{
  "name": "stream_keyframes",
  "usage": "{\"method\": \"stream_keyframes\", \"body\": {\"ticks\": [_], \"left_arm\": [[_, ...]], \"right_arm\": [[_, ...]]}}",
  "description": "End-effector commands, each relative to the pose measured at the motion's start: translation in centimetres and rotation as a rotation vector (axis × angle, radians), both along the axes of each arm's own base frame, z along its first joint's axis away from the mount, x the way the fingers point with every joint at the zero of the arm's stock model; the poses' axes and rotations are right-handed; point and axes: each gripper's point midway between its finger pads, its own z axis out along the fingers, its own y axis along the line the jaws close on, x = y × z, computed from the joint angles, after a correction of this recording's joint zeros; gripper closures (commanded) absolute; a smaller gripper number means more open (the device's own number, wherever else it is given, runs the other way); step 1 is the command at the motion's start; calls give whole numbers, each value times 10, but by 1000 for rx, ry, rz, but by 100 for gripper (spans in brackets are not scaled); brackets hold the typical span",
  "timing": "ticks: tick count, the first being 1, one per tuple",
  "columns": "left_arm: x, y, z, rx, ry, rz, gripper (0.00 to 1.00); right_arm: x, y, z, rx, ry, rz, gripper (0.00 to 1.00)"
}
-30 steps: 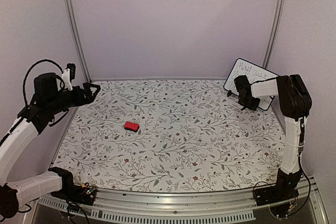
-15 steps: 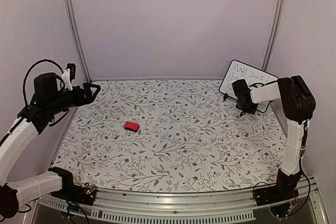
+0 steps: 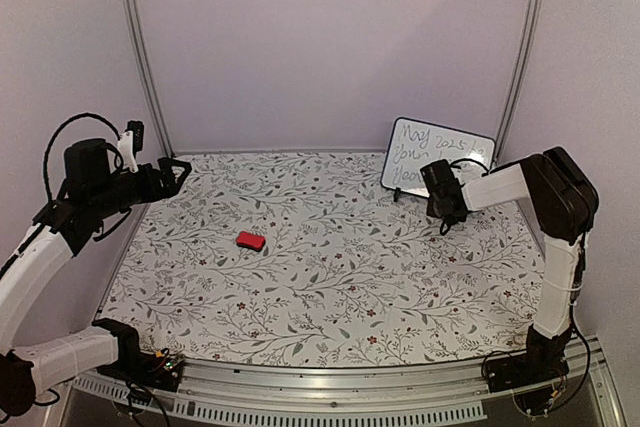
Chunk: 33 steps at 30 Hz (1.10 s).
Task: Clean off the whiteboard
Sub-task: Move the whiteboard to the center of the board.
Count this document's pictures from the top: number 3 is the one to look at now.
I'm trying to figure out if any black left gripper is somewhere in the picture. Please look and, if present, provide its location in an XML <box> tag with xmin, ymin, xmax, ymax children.
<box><xmin>89</xmin><ymin>156</ymin><xmax>191</xmax><ymax>219</ymax></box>

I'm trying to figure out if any blue-framed whiteboard with writing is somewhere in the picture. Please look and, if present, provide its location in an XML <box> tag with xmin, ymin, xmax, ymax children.
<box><xmin>380</xmin><ymin>117</ymin><xmax>495</xmax><ymax>198</ymax></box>

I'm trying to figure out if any red whiteboard eraser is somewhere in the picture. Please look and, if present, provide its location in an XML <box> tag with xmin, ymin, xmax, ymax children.
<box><xmin>236</xmin><ymin>231</ymin><xmax>266</xmax><ymax>252</ymax></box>

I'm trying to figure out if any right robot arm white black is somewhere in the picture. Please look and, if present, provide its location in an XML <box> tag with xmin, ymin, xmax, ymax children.
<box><xmin>420</xmin><ymin>146</ymin><xmax>599</xmax><ymax>392</ymax></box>

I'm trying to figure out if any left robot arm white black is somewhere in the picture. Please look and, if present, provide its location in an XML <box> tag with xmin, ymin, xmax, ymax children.
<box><xmin>1</xmin><ymin>138</ymin><xmax>192</xmax><ymax>418</ymax></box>

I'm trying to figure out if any floral patterned table mat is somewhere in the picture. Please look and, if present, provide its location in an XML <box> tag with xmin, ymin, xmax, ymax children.
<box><xmin>101</xmin><ymin>153</ymin><xmax>544</xmax><ymax>367</ymax></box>

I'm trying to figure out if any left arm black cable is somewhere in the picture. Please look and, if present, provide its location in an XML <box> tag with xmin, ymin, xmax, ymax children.
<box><xmin>42</xmin><ymin>113</ymin><xmax>126</xmax><ymax>203</ymax></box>

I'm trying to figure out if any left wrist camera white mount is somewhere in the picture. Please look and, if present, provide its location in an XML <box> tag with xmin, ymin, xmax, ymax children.
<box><xmin>117</xmin><ymin>120</ymin><xmax>144</xmax><ymax>173</ymax></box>

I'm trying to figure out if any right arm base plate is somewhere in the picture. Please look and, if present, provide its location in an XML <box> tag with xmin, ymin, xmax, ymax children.
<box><xmin>481</xmin><ymin>351</ymin><xmax>569</xmax><ymax>393</ymax></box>

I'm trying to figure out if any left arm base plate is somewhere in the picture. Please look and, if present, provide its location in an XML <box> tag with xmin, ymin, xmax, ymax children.
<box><xmin>96</xmin><ymin>349</ymin><xmax>185</xmax><ymax>392</ymax></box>

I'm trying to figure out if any left aluminium frame post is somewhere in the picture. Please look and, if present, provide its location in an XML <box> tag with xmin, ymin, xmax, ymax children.
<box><xmin>122</xmin><ymin>0</ymin><xmax>175</xmax><ymax>157</ymax></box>

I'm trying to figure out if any aluminium frame post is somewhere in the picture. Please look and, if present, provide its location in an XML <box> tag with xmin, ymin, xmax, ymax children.
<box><xmin>122</xmin><ymin>0</ymin><xmax>175</xmax><ymax>157</ymax></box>
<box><xmin>494</xmin><ymin>0</ymin><xmax>543</xmax><ymax>163</ymax></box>

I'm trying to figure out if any right aluminium frame post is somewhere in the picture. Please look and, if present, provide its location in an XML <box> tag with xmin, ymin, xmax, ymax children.
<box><xmin>494</xmin><ymin>0</ymin><xmax>543</xmax><ymax>163</ymax></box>

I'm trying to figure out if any aluminium front rail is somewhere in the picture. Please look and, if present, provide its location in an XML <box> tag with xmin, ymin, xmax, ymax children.
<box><xmin>39</xmin><ymin>336</ymin><xmax>626</xmax><ymax>427</ymax></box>

